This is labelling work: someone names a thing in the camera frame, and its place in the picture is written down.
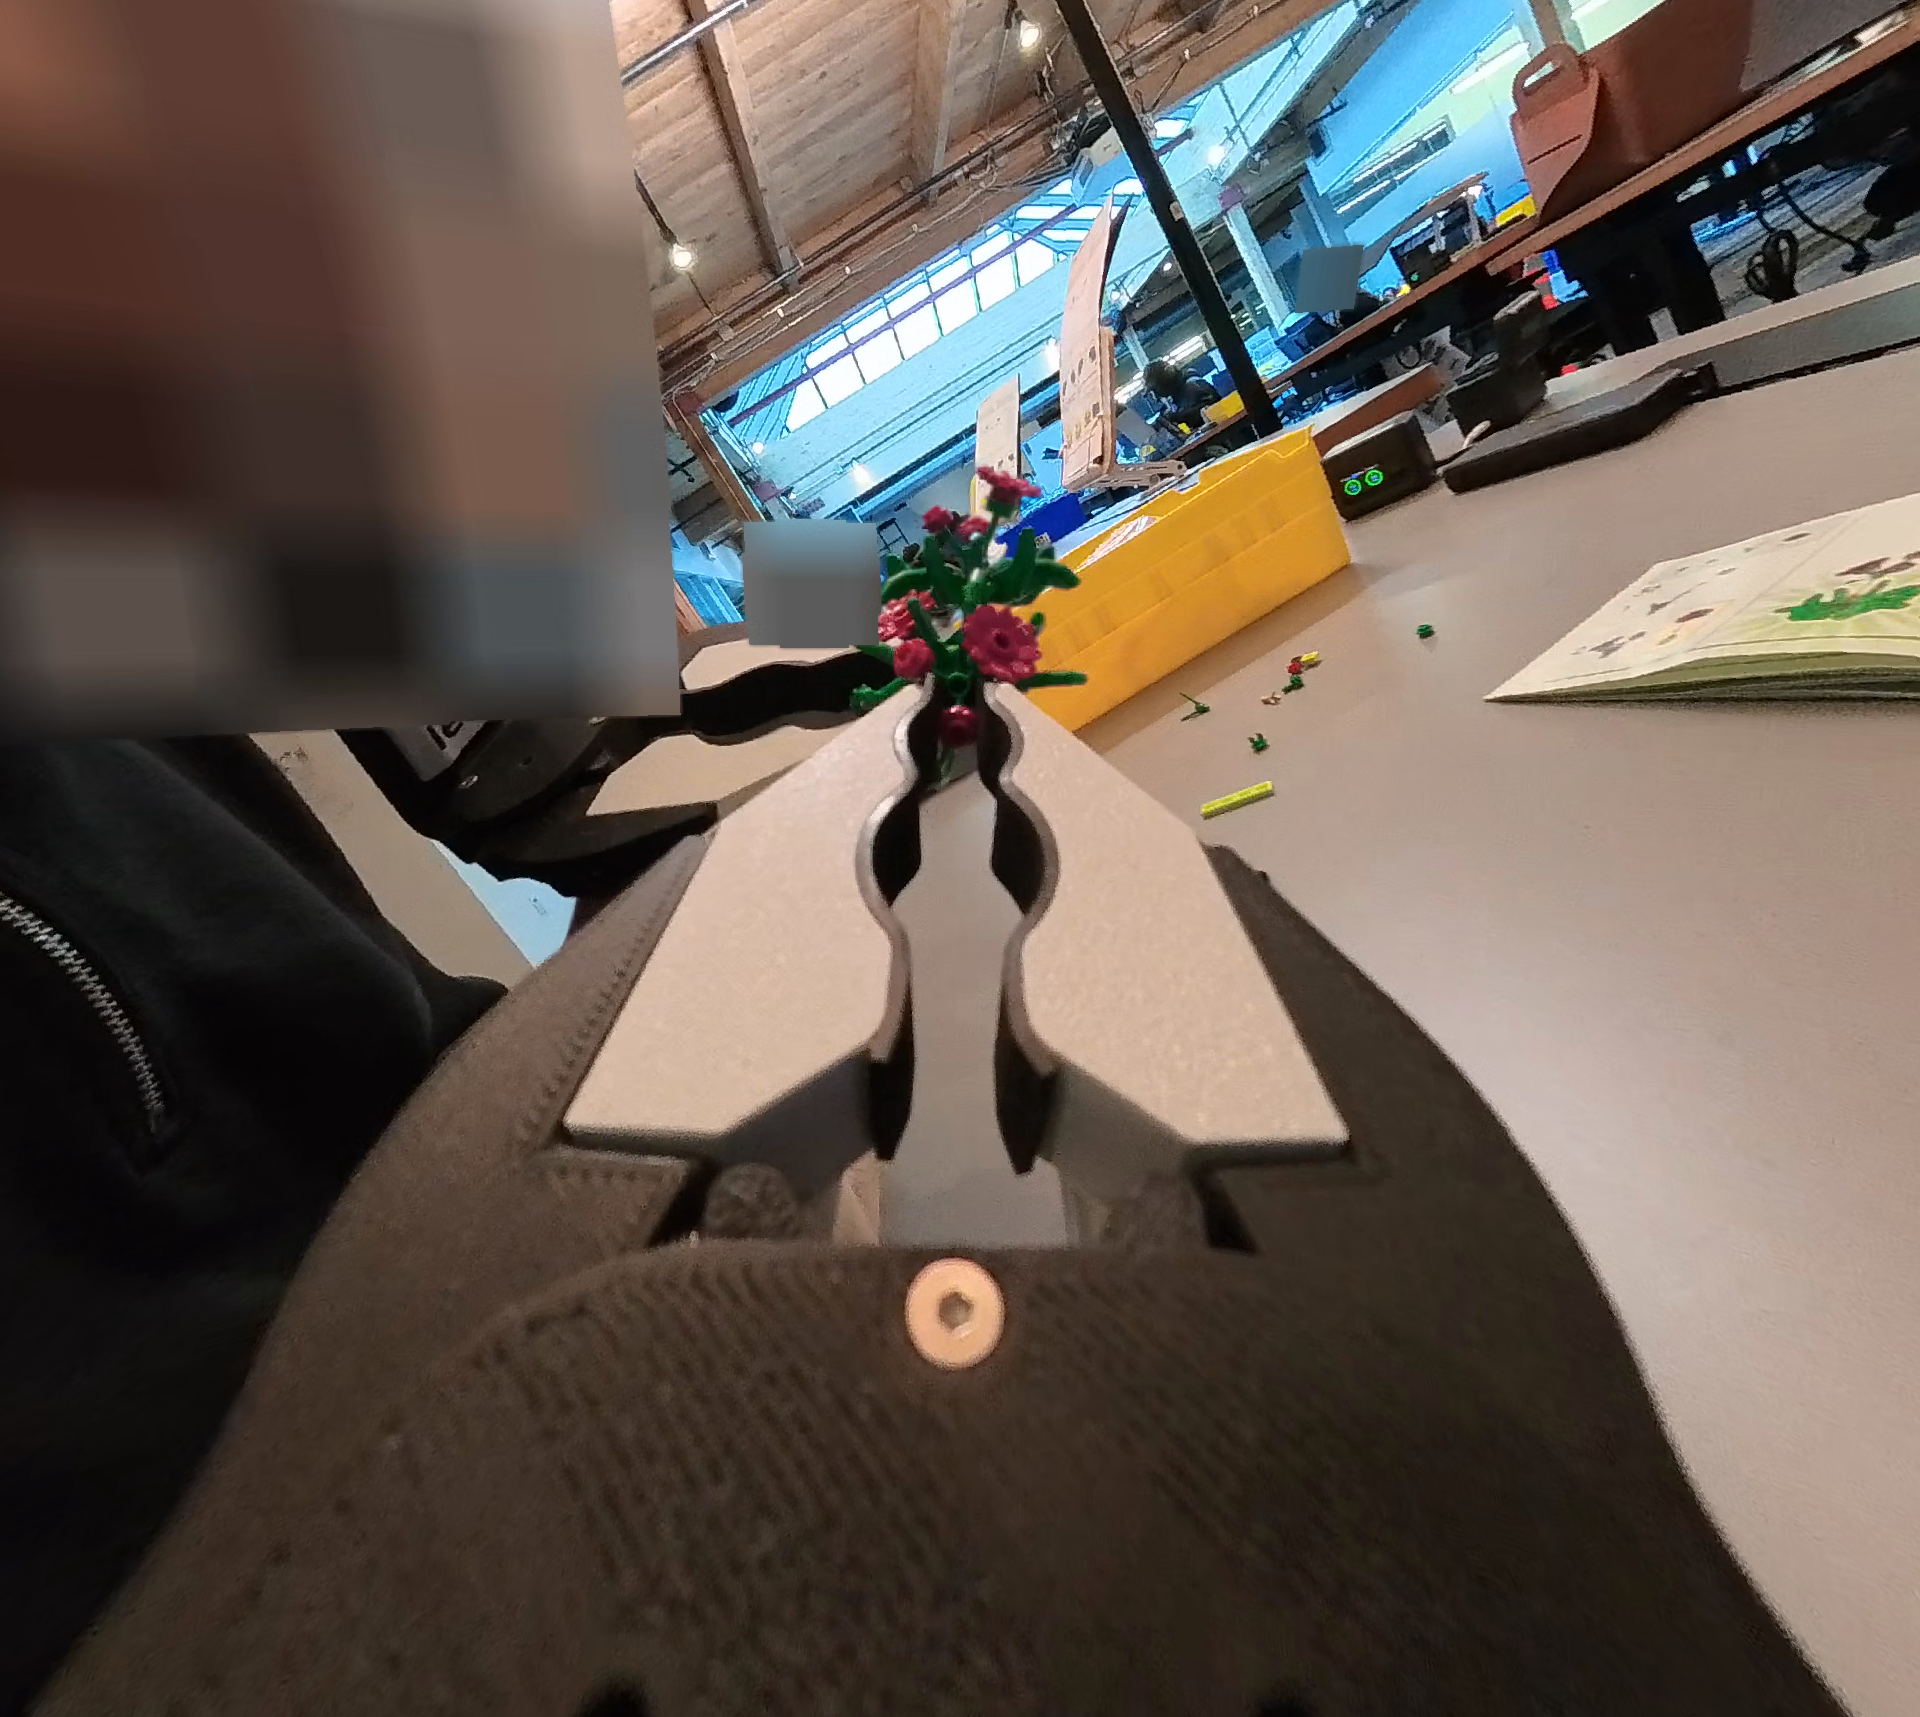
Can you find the long wooden table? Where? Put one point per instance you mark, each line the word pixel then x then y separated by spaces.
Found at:
pixel 1574 233

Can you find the toy brick cactus pink flower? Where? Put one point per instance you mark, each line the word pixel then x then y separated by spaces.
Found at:
pixel 1000 645

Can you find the brown leather bag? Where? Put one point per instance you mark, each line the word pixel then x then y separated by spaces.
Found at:
pixel 1634 97

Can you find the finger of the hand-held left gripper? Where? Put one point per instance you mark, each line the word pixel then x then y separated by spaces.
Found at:
pixel 780 668
pixel 705 780

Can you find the black pole with round disc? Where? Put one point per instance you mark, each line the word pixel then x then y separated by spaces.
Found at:
pixel 1111 97

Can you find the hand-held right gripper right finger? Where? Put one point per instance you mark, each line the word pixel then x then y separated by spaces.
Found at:
pixel 1171 998

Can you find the lime green flat brick strip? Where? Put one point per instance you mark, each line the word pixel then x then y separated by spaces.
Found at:
pixel 1238 799

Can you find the tall cream chart board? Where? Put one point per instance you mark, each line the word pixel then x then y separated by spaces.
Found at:
pixel 1090 336

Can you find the small cream chart board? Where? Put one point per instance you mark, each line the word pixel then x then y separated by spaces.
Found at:
pixel 999 442

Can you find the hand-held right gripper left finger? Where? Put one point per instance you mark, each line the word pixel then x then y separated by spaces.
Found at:
pixel 735 998

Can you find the yellow plastic bin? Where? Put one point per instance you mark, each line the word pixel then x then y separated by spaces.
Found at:
pixel 1200 576

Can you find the black power brick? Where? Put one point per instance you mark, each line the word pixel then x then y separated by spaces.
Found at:
pixel 1574 427

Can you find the open instruction booklet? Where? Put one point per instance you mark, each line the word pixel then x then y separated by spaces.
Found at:
pixel 1725 637

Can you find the black charger with green light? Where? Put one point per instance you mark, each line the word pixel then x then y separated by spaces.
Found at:
pixel 1380 469

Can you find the black power adapter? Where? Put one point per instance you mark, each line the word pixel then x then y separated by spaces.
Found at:
pixel 1501 360

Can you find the blue plastic bin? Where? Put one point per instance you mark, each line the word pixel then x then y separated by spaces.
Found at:
pixel 1064 515

